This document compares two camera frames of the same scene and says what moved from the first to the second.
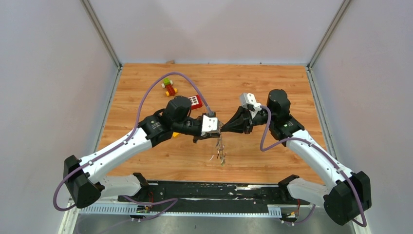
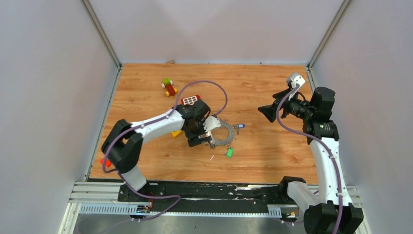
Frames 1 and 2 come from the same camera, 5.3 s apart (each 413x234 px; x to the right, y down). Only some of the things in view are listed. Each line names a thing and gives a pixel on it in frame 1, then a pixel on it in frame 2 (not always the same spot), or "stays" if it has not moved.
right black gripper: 240,122 to 270,111
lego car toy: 167,84 stays
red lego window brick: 196,102 stays
